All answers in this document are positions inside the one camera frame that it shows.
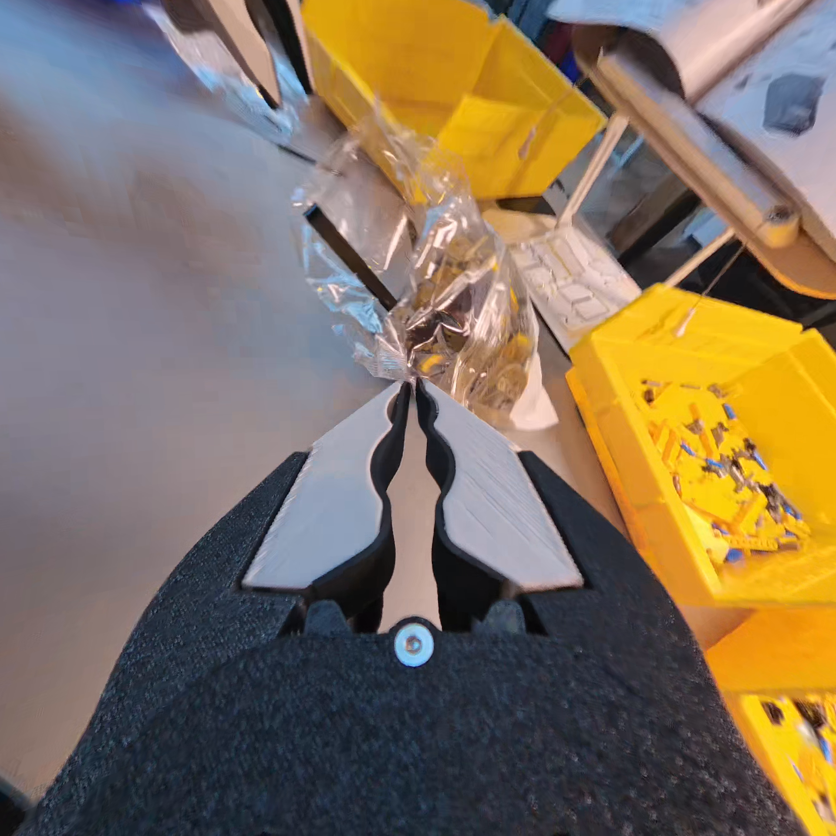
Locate yellow bin with bricks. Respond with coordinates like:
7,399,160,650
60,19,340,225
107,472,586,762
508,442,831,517
566,284,836,611
706,605,836,836

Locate instruction booklet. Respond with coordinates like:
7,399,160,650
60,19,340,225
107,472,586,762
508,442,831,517
546,0,836,256

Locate clear bag of bricks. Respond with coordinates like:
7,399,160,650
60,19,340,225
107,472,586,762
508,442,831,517
290,102,560,432

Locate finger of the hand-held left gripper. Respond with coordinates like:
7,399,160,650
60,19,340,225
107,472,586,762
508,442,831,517
262,0,316,94
196,0,283,109

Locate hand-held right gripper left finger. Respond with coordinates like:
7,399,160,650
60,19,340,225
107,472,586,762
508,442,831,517
245,379,411,606

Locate white printed sheet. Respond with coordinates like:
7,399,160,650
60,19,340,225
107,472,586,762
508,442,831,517
486,209,644,356

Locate yellow storage bin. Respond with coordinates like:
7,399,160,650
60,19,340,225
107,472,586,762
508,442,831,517
301,0,610,201

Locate grey desk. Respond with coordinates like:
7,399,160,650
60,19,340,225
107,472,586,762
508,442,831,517
0,0,732,811

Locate beige booklet stand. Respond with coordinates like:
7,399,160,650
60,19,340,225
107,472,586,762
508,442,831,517
560,24,836,304

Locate black long beam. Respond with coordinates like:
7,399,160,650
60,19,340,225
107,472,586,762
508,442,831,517
301,200,402,310

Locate small clear bag white label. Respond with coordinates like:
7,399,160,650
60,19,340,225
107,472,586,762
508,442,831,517
142,0,327,147

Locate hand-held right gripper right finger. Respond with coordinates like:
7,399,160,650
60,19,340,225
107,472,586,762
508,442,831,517
415,379,585,606

